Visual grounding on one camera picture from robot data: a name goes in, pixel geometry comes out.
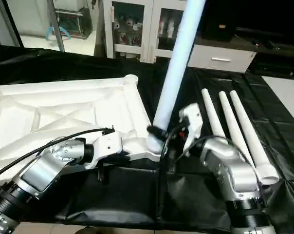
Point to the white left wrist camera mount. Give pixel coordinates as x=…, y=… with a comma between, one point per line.
x=105, y=146

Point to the white drawer unit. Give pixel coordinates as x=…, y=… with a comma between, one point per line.
x=217, y=58

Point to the white glass door cabinet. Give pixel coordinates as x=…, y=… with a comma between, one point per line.
x=132, y=27

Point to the teal small stool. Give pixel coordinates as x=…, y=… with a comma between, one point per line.
x=58, y=31

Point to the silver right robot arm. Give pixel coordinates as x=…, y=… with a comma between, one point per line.
x=229, y=170

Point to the white plastic table leg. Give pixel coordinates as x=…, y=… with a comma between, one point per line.
x=233, y=122
x=251, y=136
x=178, y=63
x=212, y=114

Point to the white plastic table top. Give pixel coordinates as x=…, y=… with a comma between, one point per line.
x=64, y=107

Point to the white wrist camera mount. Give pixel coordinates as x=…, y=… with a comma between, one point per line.
x=192, y=124
x=105, y=146

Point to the black plastic mat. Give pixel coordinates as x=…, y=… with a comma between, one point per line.
x=132, y=195

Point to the white side board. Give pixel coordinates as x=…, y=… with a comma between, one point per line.
x=285, y=97

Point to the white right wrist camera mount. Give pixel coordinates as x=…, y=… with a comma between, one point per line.
x=192, y=124

